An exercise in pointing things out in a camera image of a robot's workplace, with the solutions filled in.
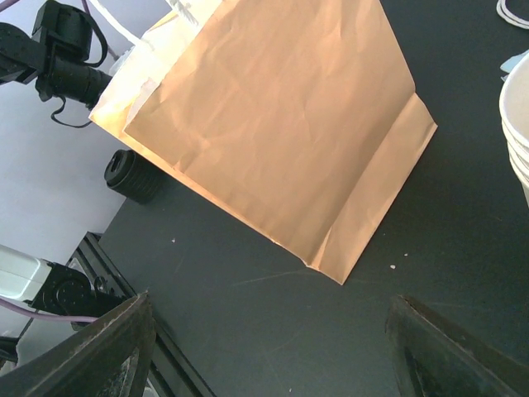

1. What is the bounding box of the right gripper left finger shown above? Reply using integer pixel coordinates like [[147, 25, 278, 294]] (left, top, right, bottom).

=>
[[1, 293, 156, 396]]

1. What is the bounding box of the left black lid stack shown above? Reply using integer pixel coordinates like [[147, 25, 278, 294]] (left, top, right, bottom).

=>
[[104, 150, 164, 204]]

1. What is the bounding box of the white paper cup stack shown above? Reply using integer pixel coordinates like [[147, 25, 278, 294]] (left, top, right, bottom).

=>
[[498, 53, 528, 202]]

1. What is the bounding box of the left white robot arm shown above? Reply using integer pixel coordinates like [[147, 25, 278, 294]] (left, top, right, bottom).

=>
[[1, 1, 119, 324]]

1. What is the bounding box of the orange paper bag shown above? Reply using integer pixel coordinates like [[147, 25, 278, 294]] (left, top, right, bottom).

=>
[[90, 1, 436, 283]]

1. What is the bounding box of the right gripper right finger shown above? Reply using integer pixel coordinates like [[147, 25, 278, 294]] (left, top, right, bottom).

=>
[[385, 295, 528, 396]]

